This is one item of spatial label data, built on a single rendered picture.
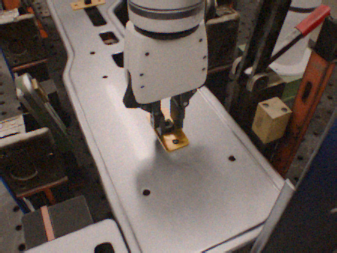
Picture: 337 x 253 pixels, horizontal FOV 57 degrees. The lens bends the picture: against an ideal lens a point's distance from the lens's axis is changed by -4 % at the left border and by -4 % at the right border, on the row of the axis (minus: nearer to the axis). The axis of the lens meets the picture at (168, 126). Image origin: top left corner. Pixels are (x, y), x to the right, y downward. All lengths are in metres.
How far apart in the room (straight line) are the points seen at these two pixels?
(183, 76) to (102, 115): 0.17
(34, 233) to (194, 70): 0.29
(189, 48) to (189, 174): 0.17
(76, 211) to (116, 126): 0.14
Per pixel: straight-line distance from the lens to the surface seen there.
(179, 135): 0.48
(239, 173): 0.45
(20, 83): 0.43
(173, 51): 0.37
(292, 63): 1.03
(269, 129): 0.45
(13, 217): 0.82
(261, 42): 0.47
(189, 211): 0.41
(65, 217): 0.45
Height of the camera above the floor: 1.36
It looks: 47 degrees down
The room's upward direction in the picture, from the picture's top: straight up
